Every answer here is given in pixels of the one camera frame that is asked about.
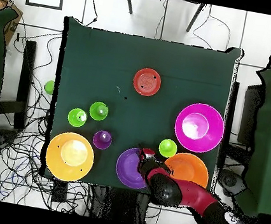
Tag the purple plastic bowl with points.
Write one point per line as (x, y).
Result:
(128, 167)

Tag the green plastic cup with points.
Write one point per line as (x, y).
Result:
(167, 148)
(95, 112)
(74, 119)

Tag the small red plastic bowl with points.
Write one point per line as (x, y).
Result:
(147, 81)

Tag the large orange plastic bowl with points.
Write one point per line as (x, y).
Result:
(192, 168)
(68, 171)

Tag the small green plastic bowl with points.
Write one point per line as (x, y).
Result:
(50, 87)

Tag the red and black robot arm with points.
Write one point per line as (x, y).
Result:
(193, 195)

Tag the purple plastic cup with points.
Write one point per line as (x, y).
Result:
(101, 141)

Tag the large pink plastic bowl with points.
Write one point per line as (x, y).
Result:
(197, 143)

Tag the grey round stand base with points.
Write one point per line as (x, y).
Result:
(229, 181)

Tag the black stand bar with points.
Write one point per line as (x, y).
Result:
(27, 72)
(231, 108)

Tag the black floor power box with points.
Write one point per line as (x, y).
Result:
(60, 191)

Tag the black equipment box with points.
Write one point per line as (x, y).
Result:
(250, 111)

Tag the dark green table cloth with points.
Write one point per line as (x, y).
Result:
(110, 48)

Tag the black tripod leg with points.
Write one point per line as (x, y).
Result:
(129, 2)
(195, 18)

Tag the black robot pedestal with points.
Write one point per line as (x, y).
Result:
(119, 204)

